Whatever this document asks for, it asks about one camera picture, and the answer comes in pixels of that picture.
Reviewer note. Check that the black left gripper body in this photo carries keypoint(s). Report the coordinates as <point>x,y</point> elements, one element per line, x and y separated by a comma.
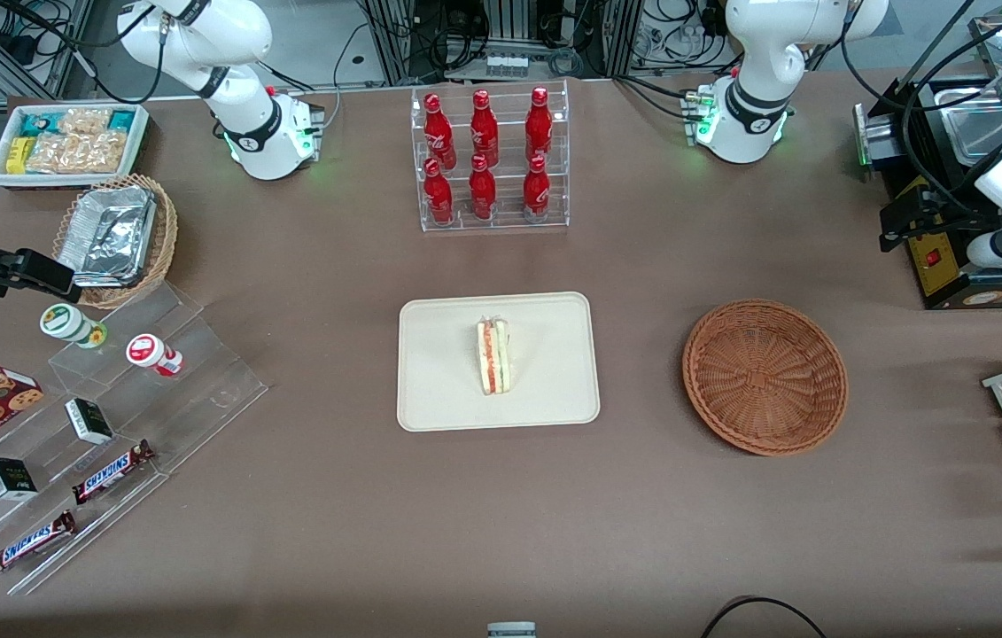
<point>952,215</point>

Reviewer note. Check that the triangle sandwich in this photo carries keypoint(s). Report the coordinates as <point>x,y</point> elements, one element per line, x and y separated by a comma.
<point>493,359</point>

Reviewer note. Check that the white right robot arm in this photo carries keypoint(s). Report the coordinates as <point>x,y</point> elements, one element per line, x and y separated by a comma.
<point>235,89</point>

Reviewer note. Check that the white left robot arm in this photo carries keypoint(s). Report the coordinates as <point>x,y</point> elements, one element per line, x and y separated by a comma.
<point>757,53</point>

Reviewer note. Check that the small tan wicker basket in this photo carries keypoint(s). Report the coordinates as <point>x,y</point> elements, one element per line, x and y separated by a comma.
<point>166,235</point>

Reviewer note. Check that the large brown wicker basket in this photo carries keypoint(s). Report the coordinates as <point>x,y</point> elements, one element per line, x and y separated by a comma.
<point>766,381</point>

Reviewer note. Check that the beige rectangular tray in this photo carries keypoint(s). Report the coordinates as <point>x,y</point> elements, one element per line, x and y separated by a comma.
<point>438,372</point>

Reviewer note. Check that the black food warmer machine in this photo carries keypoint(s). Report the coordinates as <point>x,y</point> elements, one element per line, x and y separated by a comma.
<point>935,270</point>

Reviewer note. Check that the green lid yogurt cup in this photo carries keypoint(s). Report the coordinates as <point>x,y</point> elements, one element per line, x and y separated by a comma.
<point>66,322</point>

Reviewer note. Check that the aluminium foil container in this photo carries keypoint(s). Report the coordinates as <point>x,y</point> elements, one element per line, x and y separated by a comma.
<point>106,235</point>

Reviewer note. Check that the steel pan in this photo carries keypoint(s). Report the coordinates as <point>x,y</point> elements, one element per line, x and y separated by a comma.
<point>966,133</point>

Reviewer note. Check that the grey box with green light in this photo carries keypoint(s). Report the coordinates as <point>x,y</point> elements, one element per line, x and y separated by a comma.
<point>880,137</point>

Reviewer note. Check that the white snack bin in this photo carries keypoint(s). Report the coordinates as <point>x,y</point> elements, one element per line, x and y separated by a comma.
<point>0,177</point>

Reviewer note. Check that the clear cracker bag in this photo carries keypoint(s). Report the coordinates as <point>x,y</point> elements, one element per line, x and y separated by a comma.
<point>102,152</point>
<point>84,121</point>
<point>53,153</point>

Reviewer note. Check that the yellow snack packet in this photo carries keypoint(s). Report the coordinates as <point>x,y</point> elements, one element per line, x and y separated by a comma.
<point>17,156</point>

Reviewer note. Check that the red lid yogurt cup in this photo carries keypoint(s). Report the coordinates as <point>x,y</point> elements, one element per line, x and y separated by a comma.
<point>146,351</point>

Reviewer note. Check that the teal snack packet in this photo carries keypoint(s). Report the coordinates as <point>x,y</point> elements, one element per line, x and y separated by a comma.
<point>121,120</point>
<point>40,124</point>

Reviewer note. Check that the small black box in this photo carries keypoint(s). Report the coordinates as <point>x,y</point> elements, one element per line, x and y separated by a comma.
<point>89,422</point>
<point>9,478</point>

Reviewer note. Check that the clear acrylic stepped shelf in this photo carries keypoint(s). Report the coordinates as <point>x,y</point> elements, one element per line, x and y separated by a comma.
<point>199,399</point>

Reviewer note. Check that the Snickers bar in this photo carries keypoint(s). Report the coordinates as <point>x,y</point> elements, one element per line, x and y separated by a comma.
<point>111,471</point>
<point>29,543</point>

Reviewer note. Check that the red cola bottle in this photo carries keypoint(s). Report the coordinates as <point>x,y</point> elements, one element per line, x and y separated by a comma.
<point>536,193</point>
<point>482,193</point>
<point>438,197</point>
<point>484,131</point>
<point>438,133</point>
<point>539,128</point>

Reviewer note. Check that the clear acrylic bottle rack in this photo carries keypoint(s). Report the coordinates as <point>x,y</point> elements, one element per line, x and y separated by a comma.
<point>505,221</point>

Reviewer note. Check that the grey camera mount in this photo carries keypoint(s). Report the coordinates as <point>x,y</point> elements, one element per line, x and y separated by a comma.
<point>511,630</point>

